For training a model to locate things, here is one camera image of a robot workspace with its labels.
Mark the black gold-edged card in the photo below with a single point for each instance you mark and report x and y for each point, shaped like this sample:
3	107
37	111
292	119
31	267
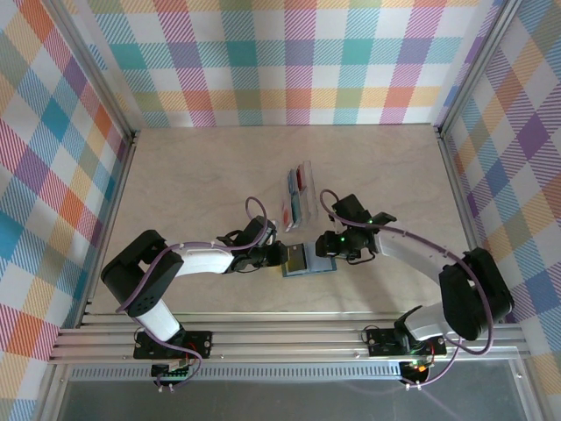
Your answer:
297	256

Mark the teal card holder wallet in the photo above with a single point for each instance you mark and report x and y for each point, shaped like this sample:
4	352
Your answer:
322	265

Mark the clear acrylic card stand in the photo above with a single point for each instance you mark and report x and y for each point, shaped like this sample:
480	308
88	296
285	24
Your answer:
312	193

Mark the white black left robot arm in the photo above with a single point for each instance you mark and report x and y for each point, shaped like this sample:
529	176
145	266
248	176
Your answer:
201	261

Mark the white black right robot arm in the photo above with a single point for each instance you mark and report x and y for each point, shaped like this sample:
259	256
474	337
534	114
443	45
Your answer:
407	250

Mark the red plastic card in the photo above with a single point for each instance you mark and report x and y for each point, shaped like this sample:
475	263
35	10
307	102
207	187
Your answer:
286	215
301	176

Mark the blue plastic card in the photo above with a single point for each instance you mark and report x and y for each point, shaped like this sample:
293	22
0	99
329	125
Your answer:
292	182
299	209

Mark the grey metal base panel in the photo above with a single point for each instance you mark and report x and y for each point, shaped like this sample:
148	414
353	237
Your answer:
285	401

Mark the orange connector controller board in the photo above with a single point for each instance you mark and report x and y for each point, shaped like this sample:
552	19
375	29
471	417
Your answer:
416	367

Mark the green terminal controller board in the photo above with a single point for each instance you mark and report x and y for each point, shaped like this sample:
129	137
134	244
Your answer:
175	375

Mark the aluminium frame cross rail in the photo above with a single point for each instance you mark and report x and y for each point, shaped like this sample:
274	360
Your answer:
285	340

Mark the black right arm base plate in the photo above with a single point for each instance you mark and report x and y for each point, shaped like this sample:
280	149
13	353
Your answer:
381	344

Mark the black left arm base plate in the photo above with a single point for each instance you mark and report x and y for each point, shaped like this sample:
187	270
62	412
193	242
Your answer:
199	342

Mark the aluminium table side rail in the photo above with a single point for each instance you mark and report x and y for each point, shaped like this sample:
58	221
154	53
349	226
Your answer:
456	184
117	197

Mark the aluminium frame post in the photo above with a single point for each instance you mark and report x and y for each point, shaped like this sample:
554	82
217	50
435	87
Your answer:
474	66
93	66

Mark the aluminium frame leg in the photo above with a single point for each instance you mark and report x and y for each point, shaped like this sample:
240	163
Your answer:
528	390
50	394

